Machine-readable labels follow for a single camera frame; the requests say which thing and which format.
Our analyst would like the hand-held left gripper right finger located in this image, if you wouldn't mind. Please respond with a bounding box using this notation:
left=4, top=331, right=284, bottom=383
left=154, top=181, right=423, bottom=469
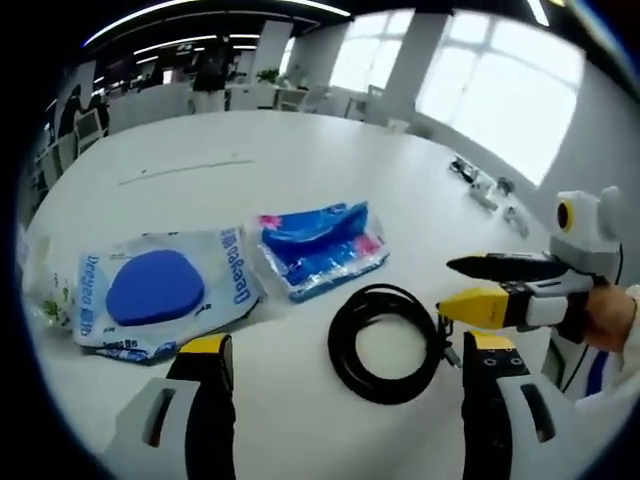
left=462, top=330, right=581, bottom=480

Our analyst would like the large window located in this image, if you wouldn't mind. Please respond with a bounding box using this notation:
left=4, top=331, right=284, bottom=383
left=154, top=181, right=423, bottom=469
left=414, top=9, right=587, bottom=187
left=329, top=9, right=417, bottom=95

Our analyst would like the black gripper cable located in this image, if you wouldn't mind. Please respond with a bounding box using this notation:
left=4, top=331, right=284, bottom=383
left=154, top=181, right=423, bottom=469
left=611, top=239, right=627, bottom=287

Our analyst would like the group of small grey gadgets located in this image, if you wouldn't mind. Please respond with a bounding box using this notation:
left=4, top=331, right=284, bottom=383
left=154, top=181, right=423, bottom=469
left=448, top=154, right=532, bottom=237

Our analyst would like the blue tissue pack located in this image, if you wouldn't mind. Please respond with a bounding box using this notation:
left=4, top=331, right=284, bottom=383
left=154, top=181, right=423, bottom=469
left=254, top=201, right=392, bottom=302

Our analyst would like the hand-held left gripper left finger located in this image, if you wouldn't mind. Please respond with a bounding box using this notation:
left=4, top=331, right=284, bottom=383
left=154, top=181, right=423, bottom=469
left=114, top=333, right=237, bottom=480

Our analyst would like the ceiling light strip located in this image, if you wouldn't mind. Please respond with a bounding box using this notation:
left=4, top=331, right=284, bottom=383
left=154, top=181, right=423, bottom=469
left=524, top=0, right=551, bottom=27

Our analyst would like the pale wet wipes pack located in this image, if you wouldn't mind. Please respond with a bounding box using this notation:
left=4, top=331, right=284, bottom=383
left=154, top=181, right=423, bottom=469
left=74, top=226, right=265, bottom=367

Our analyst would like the white table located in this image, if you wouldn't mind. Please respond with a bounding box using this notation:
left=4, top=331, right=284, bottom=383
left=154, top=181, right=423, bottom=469
left=19, top=109, right=561, bottom=480

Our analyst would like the white office chair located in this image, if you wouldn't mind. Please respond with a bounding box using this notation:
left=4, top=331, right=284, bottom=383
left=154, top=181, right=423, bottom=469
left=74, top=109, right=110, bottom=152

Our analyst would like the person's right hand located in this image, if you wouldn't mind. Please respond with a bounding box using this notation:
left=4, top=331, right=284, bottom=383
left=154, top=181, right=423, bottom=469
left=574, top=284, right=639, bottom=351

